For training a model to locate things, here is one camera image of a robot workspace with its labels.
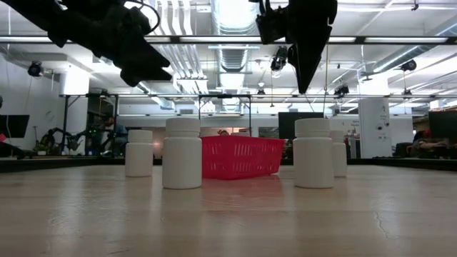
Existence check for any black aluminium table frame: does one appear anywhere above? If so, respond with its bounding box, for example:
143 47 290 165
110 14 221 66
0 156 457 174

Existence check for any silver ceiling ventilation duct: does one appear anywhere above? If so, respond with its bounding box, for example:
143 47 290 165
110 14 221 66
210 0 258 111

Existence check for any black background frame stand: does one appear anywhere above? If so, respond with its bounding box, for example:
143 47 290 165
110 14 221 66
198 94 253 137
59 93 121 158

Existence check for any horizontal overhead rig bar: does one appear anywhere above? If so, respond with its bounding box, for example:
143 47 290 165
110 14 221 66
0 34 457 45

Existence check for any red plastic slotted basket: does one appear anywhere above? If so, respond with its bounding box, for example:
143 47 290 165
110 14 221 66
201 135 286 181

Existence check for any black monitor screen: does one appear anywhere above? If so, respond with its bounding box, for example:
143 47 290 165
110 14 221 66
0 114 31 139
278 111 324 141
428 109 457 143

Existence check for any white plastic pill bottle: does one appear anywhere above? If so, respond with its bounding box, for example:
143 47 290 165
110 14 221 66
161 117 203 190
328 129 348 178
293 118 335 189
124 129 154 178

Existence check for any white building pillar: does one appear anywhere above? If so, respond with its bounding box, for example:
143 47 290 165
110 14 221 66
358 76 392 159

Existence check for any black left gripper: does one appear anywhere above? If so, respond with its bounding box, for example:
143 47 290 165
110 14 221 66
67 0 173 88

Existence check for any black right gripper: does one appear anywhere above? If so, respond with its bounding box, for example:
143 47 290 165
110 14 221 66
285 0 338 94

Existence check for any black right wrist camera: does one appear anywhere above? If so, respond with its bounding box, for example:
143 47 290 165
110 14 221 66
255 7 287 46

